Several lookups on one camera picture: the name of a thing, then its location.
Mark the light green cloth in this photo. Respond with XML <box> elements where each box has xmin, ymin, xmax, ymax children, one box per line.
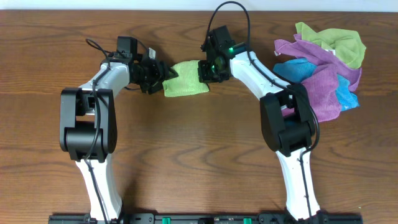
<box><xmin>163</xmin><ymin>60</ymin><xmax>210</xmax><ymax>98</ymax></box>

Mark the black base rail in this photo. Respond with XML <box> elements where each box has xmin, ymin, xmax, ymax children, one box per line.
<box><xmin>48</xmin><ymin>212</ymin><xmax>363</xmax><ymax>224</ymax></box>

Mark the olive green cloth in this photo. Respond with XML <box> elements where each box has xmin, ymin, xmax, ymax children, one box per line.
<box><xmin>295</xmin><ymin>22</ymin><xmax>366</xmax><ymax>69</ymax></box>

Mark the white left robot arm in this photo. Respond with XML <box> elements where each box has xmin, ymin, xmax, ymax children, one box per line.
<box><xmin>60</xmin><ymin>58</ymin><xmax>178</xmax><ymax>223</ymax></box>

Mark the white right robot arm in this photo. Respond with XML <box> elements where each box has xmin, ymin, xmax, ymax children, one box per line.
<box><xmin>199</xmin><ymin>44</ymin><xmax>320</xmax><ymax>222</ymax></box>

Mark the purple cloth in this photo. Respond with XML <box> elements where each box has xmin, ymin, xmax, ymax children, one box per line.
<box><xmin>273</xmin><ymin>34</ymin><xmax>362</xmax><ymax>122</ymax></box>

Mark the blue cloth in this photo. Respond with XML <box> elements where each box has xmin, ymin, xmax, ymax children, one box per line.
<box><xmin>273</xmin><ymin>58</ymin><xmax>359</xmax><ymax>120</ymax></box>

